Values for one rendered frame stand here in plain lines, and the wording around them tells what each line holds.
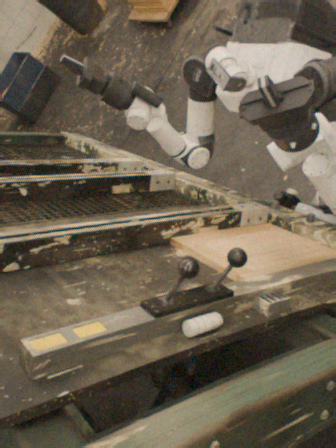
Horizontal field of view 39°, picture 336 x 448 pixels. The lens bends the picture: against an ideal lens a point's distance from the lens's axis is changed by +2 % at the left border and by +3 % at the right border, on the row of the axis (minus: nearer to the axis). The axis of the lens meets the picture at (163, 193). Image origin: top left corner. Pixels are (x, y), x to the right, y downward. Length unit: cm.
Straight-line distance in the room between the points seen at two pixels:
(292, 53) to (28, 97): 433
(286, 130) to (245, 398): 45
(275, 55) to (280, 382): 79
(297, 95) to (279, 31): 45
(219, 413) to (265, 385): 10
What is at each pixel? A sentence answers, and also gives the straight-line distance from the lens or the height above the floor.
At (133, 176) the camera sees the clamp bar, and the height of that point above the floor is 110.
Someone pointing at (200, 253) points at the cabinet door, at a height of 124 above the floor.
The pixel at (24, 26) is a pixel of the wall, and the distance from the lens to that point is 643.
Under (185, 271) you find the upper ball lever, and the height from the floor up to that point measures 156.
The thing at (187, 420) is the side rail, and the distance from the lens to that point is 65.
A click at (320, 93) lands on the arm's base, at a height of 134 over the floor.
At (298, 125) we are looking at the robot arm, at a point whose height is 151.
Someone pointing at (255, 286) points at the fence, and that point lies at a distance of 105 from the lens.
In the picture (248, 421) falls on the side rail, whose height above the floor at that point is 156.
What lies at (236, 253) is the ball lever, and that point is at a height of 146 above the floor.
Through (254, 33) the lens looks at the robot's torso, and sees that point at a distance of 132.
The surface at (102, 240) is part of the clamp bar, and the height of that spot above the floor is 144.
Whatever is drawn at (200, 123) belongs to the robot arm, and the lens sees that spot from 150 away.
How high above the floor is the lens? 215
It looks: 41 degrees down
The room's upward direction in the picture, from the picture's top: 56 degrees counter-clockwise
